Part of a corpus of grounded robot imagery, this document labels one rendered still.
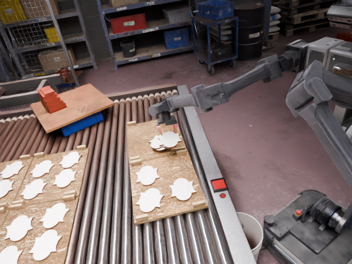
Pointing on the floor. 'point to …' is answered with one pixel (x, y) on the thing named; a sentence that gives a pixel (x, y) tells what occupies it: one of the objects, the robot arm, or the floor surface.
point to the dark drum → (248, 30)
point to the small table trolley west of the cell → (203, 57)
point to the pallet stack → (303, 15)
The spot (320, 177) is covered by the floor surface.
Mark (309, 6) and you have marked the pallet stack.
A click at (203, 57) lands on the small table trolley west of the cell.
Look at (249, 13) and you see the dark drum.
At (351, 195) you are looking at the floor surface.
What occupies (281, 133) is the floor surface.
